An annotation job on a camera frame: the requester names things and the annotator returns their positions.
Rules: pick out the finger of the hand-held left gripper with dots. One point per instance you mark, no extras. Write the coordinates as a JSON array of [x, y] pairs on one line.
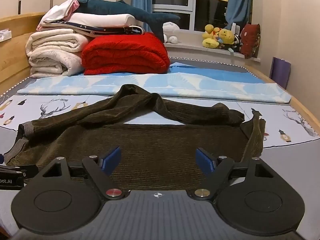
[[10, 168]]

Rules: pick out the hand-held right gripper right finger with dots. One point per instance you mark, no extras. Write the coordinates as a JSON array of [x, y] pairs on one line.
[[205, 161]]

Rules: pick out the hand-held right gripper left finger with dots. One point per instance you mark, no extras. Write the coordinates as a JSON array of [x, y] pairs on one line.
[[111, 160]]

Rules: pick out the light blue patterned blanket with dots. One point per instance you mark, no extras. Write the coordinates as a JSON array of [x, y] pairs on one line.
[[175, 82]]

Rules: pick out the red folded blanket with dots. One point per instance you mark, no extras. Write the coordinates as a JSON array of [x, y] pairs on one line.
[[125, 55]]

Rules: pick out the white window sill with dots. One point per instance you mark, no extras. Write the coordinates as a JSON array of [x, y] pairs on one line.
[[190, 50]]

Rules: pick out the purple box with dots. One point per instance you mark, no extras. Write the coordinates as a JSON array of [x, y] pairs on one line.
[[281, 71]]

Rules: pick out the black and white striped plush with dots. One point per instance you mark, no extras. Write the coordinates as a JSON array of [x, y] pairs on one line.
[[238, 43]]

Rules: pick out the cream folded blanket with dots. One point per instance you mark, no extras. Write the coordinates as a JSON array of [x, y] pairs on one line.
[[52, 52]]

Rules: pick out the yellow duck plush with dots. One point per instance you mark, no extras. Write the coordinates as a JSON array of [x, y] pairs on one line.
[[210, 36]]

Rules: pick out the dark red cushion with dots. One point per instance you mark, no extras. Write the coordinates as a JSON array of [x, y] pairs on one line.
[[250, 41]]

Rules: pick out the white box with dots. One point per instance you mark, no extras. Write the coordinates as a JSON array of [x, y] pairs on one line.
[[5, 35]]

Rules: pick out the white round plush toy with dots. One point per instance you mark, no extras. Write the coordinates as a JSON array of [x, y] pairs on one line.
[[171, 31]]

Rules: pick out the white quilt with navy trim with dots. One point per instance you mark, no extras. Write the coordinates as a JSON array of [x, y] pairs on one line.
[[100, 21]]

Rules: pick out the blue shark plush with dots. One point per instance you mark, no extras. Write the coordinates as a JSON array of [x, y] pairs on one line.
[[112, 8]]

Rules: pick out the white and pink folded cloth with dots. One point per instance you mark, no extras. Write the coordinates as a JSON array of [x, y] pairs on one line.
[[58, 10]]

